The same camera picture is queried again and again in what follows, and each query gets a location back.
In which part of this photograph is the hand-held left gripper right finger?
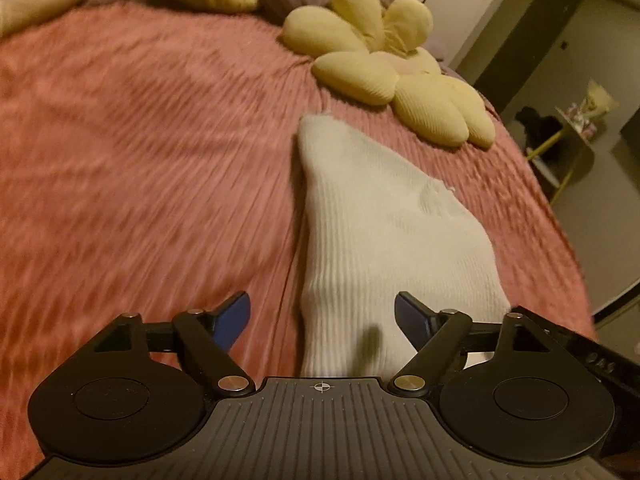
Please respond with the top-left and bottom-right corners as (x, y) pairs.
(390, 292), (556, 397)

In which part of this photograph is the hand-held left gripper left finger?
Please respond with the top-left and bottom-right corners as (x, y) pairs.
(90, 291), (253, 398)

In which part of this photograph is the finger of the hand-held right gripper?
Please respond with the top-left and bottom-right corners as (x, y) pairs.
(516, 305), (584, 347)

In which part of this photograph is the white knit sweater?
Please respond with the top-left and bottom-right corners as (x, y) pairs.
(297, 113), (512, 378)

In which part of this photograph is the pink ribbed blanket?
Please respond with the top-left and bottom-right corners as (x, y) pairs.
(0, 0), (598, 476)

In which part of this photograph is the yellow-legged side table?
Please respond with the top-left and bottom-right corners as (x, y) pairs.
(524, 105), (603, 206)

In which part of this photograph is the black cloth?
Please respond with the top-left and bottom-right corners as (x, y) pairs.
(514, 106), (563, 156)

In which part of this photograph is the yellow flower-shaped pillow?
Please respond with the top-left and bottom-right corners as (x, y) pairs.
(281, 0), (497, 149)

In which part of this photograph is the cream paper bouquet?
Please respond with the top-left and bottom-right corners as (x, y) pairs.
(565, 77), (615, 136)

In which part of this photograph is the dark door frame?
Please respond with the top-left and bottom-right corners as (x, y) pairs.
(452, 0), (588, 103)

